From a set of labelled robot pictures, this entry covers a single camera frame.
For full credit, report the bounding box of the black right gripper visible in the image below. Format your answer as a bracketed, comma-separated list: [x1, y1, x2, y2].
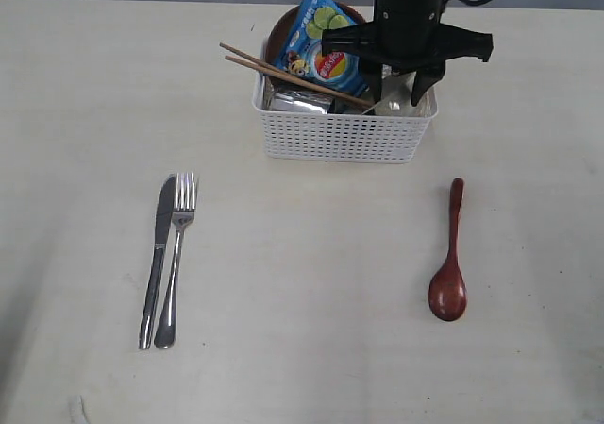
[321, 20, 494, 107]

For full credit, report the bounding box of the white ceramic bowl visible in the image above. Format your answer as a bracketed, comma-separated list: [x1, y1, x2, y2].
[364, 73, 429, 117]

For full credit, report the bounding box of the red-brown wooden spoon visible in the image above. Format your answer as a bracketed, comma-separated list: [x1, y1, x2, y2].
[427, 178, 467, 322]

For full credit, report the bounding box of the silver metal fork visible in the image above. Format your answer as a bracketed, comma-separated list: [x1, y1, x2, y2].
[154, 172, 198, 349]

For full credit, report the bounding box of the silver table knife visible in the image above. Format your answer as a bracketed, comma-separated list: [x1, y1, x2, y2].
[138, 175, 176, 350]

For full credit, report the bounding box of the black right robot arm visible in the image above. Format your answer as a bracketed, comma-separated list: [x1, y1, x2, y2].
[321, 0, 494, 106]

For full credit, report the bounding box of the blue chips bag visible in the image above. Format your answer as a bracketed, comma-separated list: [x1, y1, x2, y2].
[271, 0, 366, 96]

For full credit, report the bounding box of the upper wooden chopstick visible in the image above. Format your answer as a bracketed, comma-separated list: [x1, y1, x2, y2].
[219, 42, 374, 109]

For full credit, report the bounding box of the wooden chopstick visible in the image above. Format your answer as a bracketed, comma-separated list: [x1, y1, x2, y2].
[225, 56, 372, 110]
[219, 42, 374, 109]

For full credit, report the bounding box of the white perforated plastic basket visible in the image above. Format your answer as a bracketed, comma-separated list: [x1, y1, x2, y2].
[251, 76, 438, 164]

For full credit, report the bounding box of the silver foil packet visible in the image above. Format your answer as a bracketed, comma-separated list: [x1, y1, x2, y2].
[262, 84, 333, 114]

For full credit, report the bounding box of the brown wooden plate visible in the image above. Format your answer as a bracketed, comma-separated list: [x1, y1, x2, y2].
[264, 2, 365, 63]

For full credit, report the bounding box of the lower wooden chopstick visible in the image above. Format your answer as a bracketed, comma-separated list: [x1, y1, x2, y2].
[225, 56, 372, 110]

